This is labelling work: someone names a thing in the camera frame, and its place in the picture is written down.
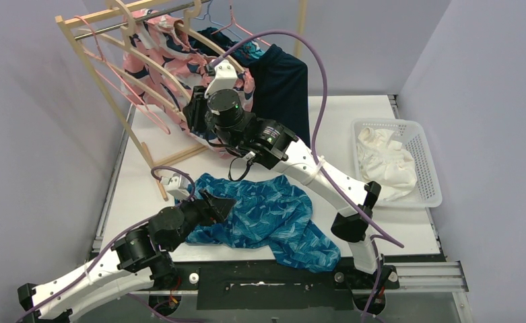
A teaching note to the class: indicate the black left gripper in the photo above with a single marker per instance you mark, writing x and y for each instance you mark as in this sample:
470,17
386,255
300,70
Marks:
207,206

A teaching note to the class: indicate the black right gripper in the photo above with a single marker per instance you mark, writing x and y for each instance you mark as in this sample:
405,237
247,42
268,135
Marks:
193,111

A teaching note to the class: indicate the blue shark print shorts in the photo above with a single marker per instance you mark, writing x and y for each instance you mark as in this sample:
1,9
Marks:
273,213

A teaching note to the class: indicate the wooden hanger front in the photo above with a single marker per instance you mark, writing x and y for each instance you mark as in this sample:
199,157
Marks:
111,24

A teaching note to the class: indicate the wooden hanger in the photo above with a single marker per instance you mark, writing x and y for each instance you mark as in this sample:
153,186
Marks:
185,26
111,24

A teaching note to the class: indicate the white shorts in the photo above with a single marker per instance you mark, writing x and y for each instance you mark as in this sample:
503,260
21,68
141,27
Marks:
384,160

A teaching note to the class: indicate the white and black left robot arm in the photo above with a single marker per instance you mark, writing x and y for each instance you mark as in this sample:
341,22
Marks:
138,259

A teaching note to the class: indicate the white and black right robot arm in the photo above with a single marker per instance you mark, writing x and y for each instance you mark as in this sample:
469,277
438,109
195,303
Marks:
270,144

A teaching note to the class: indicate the pink floral shorts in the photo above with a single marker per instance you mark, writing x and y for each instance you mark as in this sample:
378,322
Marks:
165,67

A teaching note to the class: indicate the navy blue shorts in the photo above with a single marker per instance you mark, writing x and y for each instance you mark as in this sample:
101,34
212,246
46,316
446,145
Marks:
275,86

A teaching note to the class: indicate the wooden hanger rear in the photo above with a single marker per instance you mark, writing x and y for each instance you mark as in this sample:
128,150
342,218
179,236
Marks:
185,26

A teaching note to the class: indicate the wooden clothes rack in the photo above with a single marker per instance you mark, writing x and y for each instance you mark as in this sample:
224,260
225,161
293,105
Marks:
176,12

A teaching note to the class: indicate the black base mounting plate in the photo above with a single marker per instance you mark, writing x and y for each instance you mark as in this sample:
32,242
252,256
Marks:
267,285

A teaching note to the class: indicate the white plastic basket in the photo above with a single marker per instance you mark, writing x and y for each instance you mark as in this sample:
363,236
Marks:
427,192

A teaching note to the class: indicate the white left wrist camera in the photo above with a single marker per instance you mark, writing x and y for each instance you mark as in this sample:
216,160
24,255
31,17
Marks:
178,186

